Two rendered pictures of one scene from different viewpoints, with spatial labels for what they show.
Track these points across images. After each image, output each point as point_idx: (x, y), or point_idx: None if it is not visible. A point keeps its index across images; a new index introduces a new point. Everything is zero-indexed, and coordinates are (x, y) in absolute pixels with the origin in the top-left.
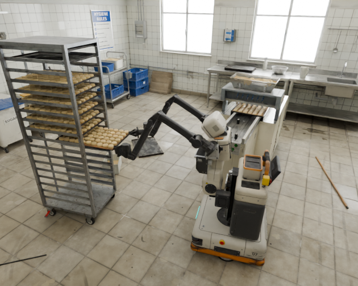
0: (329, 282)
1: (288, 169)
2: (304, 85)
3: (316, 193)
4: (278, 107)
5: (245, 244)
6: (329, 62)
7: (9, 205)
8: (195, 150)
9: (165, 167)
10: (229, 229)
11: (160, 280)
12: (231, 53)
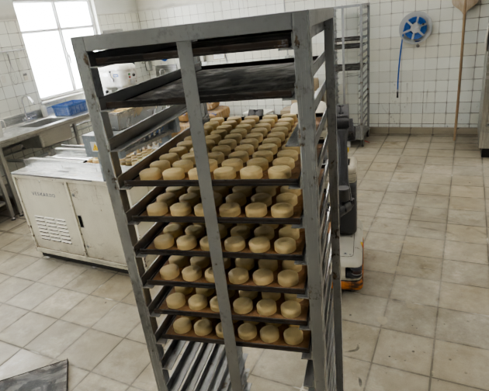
0: (358, 217)
1: None
2: None
3: None
4: (179, 127)
5: (360, 229)
6: None
7: None
8: (75, 310)
9: (133, 349)
10: (353, 227)
11: (417, 319)
12: None
